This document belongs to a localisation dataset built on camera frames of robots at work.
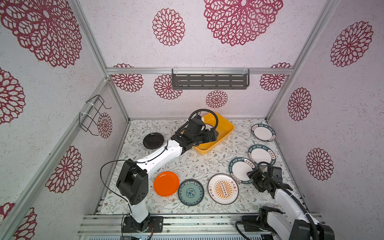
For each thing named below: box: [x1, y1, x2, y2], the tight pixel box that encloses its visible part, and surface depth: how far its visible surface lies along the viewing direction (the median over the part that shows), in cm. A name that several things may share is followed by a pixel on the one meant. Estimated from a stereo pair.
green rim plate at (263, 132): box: [251, 123, 277, 142], surface depth 113 cm
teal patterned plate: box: [177, 178, 205, 207], surface depth 85 cm
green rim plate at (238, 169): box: [228, 157, 257, 184], surface depth 95 cm
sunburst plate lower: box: [207, 173, 239, 205], surface depth 87 cm
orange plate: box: [153, 171, 180, 198], surface depth 88 cm
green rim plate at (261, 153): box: [248, 144, 276, 166], surface depth 102 cm
